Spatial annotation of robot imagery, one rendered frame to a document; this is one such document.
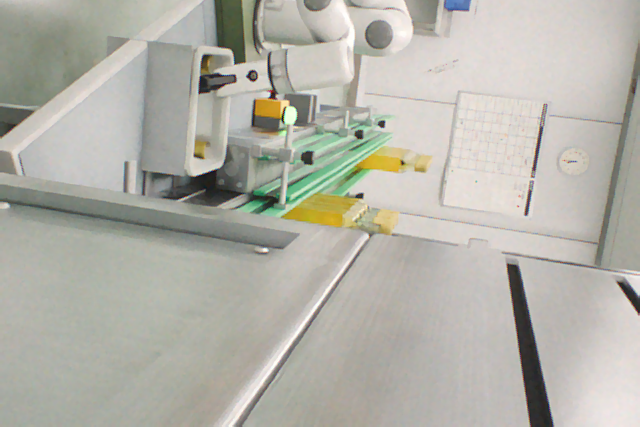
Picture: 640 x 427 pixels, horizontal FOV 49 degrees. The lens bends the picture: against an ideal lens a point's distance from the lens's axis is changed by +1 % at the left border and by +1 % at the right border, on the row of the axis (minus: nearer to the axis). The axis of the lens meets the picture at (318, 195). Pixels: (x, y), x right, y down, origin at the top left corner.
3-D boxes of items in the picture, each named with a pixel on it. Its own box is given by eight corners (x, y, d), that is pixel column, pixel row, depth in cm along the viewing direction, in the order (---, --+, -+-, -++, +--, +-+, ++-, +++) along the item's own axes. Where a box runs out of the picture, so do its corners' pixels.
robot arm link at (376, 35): (328, 4, 144) (404, 12, 140) (344, 3, 157) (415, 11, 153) (323, 52, 147) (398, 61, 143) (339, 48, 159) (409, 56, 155)
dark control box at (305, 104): (280, 119, 204) (308, 123, 203) (283, 92, 203) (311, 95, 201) (288, 117, 212) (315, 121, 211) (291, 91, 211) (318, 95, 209)
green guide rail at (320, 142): (256, 159, 141) (294, 164, 139) (256, 154, 140) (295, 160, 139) (377, 115, 309) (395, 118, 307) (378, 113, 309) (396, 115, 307)
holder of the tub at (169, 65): (138, 200, 122) (180, 207, 121) (149, 40, 117) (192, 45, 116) (179, 186, 139) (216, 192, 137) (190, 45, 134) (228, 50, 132)
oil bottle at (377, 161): (348, 166, 255) (425, 177, 249) (350, 151, 254) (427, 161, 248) (351, 164, 260) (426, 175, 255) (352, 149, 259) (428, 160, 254)
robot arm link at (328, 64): (345, -10, 118) (357, 19, 127) (285, 1, 121) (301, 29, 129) (348, 70, 113) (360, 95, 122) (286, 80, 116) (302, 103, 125)
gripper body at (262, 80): (277, 95, 117) (214, 104, 120) (292, 92, 126) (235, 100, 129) (269, 49, 116) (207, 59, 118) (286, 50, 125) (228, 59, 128)
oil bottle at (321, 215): (255, 226, 149) (353, 243, 145) (257, 201, 148) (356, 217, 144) (263, 221, 154) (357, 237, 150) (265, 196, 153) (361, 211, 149)
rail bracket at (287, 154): (245, 204, 138) (306, 214, 135) (253, 119, 135) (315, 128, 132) (250, 201, 141) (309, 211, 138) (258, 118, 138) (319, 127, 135)
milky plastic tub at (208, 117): (142, 171, 121) (189, 178, 119) (151, 39, 117) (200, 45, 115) (183, 160, 138) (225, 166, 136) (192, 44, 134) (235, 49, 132)
